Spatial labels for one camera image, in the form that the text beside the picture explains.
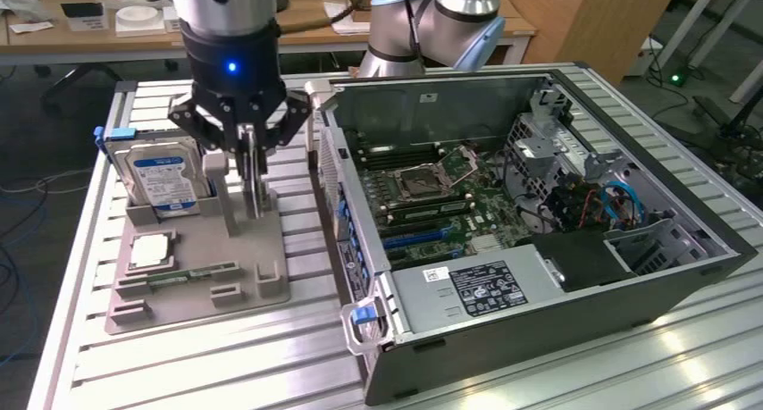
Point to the grey power supply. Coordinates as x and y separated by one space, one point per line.
430 303

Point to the green motherboard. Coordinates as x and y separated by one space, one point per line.
488 204

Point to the black RAM slot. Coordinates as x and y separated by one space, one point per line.
430 220
399 156

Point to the wooden cabinet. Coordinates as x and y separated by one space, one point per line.
602 26

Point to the wooden desk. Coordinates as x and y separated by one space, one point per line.
59 44

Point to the stack of white papers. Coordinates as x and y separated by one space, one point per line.
348 23

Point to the installed black RAM stick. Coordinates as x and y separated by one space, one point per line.
430 210

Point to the CPU socket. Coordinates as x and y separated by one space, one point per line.
420 182

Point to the white desk frame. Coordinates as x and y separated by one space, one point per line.
703 21

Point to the black stand base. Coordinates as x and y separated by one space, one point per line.
724 119

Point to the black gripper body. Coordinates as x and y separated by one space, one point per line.
232 52

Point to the white box with black top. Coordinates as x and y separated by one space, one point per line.
83 17

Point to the blue expansion slot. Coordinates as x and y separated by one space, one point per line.
411 236
420 245

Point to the perforated metal disk bay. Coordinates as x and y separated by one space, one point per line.
655 249

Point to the grey parts rack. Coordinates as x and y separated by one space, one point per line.
239 253

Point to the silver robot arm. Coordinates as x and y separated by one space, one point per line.
220 3

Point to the white paper card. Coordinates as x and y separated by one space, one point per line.
29 27

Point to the green RAM stick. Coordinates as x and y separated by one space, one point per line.
179 276

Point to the silver chipset heatsink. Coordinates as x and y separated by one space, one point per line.
490 245

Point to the black PC case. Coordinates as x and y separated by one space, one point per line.
536 352

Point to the small white box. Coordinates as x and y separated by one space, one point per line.
171 23

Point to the clear plastic bag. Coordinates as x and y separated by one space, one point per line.
20 1

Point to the hard disk with blue caddy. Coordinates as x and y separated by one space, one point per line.
160 178

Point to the white box with round dish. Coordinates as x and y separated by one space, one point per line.
140 23

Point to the silver CPU chip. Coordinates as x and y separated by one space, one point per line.
148 251

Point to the low-profile GPU card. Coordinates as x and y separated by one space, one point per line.
254 195

